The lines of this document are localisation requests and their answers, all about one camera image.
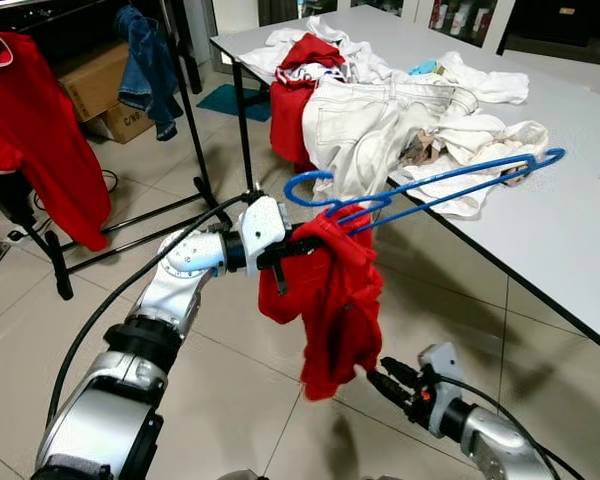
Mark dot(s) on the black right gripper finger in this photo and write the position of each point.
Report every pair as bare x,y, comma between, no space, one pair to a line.
400,370
388,388

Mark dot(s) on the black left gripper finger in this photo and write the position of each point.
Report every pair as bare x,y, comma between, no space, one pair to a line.
302,248

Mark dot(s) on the plain red shirt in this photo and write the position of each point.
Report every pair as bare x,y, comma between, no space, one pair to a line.
330,300

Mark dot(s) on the blue plastic hanger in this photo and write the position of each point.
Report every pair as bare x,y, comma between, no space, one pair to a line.
450,180

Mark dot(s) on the white mesh jersey brown print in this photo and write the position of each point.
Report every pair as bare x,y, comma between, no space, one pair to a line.
490,138

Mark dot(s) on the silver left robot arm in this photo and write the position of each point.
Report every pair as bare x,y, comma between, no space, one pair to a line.
150,310

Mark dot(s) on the black metal clothes rack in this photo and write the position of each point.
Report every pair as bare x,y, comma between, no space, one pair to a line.
150,215

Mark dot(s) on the red garment with white trim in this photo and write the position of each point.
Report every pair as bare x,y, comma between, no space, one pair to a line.
290,120

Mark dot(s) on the cream white jeans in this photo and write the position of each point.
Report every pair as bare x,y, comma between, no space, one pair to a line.
365,130

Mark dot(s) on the teal floor mat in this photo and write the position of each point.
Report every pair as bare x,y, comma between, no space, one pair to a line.
230,103

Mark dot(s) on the white crumpled shirt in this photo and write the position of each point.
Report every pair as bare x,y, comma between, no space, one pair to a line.
365,62

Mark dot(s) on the small printed cardboard box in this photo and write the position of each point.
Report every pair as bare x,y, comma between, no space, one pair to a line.
125,122

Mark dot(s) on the teal cloth patch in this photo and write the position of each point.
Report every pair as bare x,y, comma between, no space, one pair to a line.
428,68

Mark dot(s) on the blue denim garment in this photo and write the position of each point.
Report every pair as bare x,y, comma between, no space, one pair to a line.
150,70

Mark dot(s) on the white garment with teal patch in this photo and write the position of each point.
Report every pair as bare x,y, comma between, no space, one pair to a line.
490,83

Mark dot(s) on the large brown cardboard box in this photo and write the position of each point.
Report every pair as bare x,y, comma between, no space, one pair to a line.
90,82

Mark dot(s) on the red polo shirt white collar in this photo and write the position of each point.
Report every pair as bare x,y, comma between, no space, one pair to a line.
40,150

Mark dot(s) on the white glass door cabinet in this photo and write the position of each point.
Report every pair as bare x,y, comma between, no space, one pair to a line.
505,25

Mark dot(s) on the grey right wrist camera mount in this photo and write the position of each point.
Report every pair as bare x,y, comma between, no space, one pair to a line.
442,375

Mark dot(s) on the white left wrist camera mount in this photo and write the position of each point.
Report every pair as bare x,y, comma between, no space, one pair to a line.
263,225

